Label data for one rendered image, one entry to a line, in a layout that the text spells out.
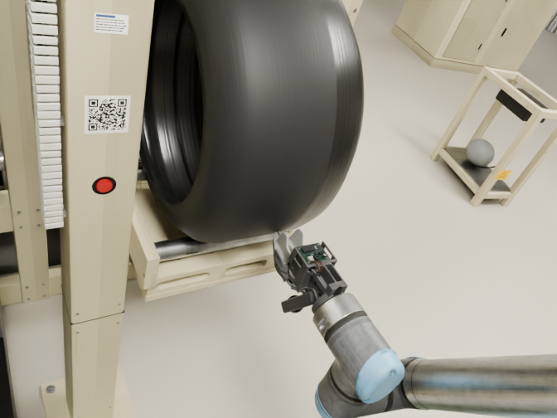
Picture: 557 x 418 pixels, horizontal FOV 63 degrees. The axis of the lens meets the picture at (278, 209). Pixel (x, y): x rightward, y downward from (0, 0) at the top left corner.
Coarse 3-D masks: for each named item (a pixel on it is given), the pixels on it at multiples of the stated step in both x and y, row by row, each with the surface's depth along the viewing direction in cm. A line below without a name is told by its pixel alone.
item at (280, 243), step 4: (276, 232) 97; (284, 232) 92; (276, 236) 96; (280, 236) 93; (284, 236) 92; (276, 240) 96; (280, 240) 93; (284, 240) 92; (276, 244) 94; (280, 244) 93; (284, 244) 92; (276, 248) 94; (280, 248) 93; (284, 248) 92; (280, 252) 93; (284, 252) 92; (288, 252) 91; (280, 256) 92; (284, 256) 92; (288, 256) 91; (284, 260) 92; (288, 260) 91
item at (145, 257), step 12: (132, 228) 100; (144, 228) 99; (132, 240) 101; (144, 240) 97; (132, 252) 103; (144, 252) 94; (156, 252) 95; (144, 264) 95; (156, 264) 95; (144, 276) 96; (156, 276) 98; (144, 288) 98
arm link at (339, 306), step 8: (336, 296) 81; (344, 296) 81; (352, 296) 82; (328, 304) 80; (336, 304) 80; (344, 304) 80; (352, 304) 80; (360, 304) 82; (320, 312) 81; (328, 312) 80; (336, 312) 79; (344, 312) 79; (352, 312) 79; (312, 320) 83; (320, 320) 80; (328, 320) 79; (336, 320) 78; (320, 328) 80; (328, 328) 79
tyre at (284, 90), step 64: (192, 0) 75; (256, 0) 72; (320, 0) 80; (192, 64) 121; (256, 64) 71; (320, 64) 76; (192, 128) 126; (256, 128) 73; (320, 128) 79; (192, 192) 85; (256, 192) 79; (320, 192) 87
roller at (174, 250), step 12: (168, 240) 103; (180, 240) 103; (192, 240) 104; (240, 240) 110; (252, 240) 112; (264, 240) 114; (168, 252) 101; (180, 252) 102; (192, 252) 104; (204, 252) 106
